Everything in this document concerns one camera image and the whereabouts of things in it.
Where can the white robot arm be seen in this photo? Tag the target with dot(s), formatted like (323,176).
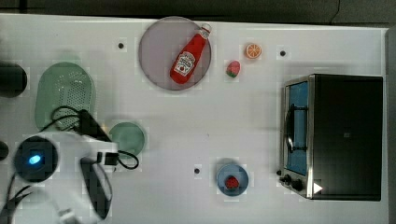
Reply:
(67,179)

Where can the green mug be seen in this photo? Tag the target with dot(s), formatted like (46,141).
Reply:
(129,136)

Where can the red ketchup bottle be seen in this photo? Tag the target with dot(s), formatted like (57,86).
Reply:
(186,61)

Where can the red strawberry toy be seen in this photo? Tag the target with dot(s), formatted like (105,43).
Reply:
(233,69)

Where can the blue bowl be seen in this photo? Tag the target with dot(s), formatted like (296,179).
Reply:
(239,172)

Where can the orange slice toy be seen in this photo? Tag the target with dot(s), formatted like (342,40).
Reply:
(253,51)

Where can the black toaster oven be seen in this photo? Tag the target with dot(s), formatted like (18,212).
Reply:
(332,137)

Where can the green perforated strainer basket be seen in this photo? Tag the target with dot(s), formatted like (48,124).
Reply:
(63,90)

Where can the small black cylinder post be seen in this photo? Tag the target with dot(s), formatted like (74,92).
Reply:
(3,150)

